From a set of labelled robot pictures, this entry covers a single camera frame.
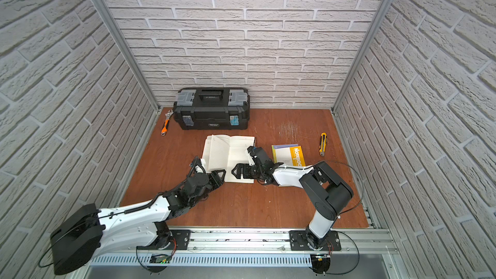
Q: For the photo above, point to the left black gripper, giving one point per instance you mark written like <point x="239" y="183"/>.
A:
<point x="207" y="176"/>

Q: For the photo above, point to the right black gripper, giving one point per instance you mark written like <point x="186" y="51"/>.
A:
<point x="239" y="166"/>

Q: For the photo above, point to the large white lined notebook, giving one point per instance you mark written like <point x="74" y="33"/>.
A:
<point x="225" y="152"/>

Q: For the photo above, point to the yellow white cover notebook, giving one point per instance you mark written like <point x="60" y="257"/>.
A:
<point x="290" y="156"/>

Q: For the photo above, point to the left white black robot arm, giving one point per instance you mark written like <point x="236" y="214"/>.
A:
<point x="91" y="232"/>

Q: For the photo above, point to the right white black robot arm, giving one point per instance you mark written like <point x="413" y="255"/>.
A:
<point x="327" y="191"/>

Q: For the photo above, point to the black plastic toolbox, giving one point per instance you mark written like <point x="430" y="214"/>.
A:
<point x="209" y="108"/>

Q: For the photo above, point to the yellow black utility knife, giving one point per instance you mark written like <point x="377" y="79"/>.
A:
<point x="323" y="144"/>

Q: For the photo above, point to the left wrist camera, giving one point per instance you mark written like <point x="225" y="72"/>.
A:
<point x="196" y="167"/>

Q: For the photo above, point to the orange handled adjustable wrench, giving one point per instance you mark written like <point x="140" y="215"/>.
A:
<point x="168" y="116"/>

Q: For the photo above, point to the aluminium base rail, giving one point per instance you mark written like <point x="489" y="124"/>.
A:
<point x="343" y="252"/>

